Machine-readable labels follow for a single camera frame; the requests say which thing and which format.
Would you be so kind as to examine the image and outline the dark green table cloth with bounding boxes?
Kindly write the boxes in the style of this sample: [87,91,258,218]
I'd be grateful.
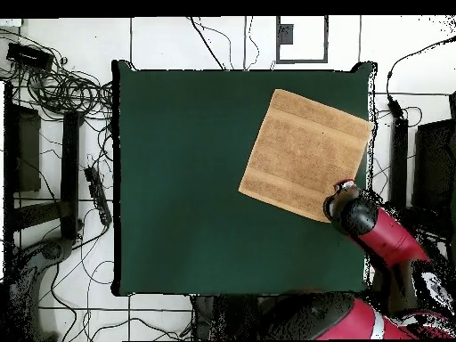
[110,59,378,298]

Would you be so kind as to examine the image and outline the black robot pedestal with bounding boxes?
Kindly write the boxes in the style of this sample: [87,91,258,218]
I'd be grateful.
[191,295,261,341]

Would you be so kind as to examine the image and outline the thin black cable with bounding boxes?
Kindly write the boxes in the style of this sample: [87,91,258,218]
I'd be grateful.
[244,16,261,71]
[193,16,236,71]

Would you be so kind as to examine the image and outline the long black cable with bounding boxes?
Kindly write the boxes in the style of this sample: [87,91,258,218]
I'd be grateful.
[189,16,228,71]

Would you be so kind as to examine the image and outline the black bar stand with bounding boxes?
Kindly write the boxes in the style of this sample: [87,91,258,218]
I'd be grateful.
[12,110,85,241]
[389,117,410,209]

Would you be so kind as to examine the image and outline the grey rectangular floor frame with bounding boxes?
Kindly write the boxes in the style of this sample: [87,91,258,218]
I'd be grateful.
[275,15,330,65]

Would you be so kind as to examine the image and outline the grey stand base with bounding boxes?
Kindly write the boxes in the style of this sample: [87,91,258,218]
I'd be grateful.
[6,236,77,341]

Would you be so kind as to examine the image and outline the tangled black cables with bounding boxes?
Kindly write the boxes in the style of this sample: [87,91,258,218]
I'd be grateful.
[0,28,115,122]

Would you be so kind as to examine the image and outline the black power strip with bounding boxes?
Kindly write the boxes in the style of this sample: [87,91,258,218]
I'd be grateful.
[84,166,114,226]

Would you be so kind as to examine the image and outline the black cable with adapter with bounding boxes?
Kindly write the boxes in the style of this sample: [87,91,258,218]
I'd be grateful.
[385,34,456,119]

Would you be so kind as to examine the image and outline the black box device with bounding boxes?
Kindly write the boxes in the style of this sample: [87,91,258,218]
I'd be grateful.
[5,41,55,71]

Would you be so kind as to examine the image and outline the dark flat panel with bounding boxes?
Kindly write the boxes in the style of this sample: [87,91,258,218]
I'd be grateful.
[411,118,456,215]
[4,102,43,194]

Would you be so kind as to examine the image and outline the tan terry towel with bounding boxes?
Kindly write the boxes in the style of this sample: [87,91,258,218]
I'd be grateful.
[237,88,374,224]

